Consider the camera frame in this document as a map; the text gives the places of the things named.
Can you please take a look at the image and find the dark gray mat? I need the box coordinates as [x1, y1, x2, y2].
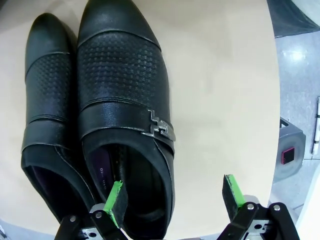
[273, 0, 320, 39]

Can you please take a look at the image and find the black leather dress shoe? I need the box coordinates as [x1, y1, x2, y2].
[76, 0, 177, 240]
[21, 13, 101, 226]

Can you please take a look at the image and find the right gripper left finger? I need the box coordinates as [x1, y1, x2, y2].
[53, 179, 130, 240]

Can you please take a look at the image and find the gray box with red square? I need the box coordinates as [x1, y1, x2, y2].
[277, 116, 307, 181]

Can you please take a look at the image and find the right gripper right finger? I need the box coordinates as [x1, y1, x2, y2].
[217, 173, 301, 240]

